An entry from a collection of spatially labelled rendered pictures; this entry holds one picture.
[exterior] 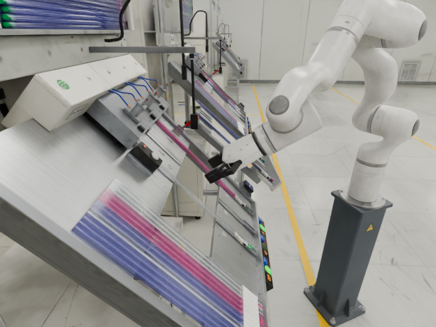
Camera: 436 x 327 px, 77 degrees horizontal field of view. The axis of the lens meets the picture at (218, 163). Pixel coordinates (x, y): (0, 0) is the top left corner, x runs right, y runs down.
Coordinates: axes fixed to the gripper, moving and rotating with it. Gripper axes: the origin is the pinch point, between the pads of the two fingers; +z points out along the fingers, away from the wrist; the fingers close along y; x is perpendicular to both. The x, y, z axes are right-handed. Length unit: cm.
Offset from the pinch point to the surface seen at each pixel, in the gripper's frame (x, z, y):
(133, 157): -16.1, 12.4, 7.5
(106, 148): -21.7, 14.9, 10.0
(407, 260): 154, -49, -76
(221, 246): 18.4, 7.9, 9.2
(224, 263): 19.8, 7.6, 14.4
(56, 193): -21.6, 14.9, 30.3
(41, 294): 5, 68, 11
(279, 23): 18, -134, -771
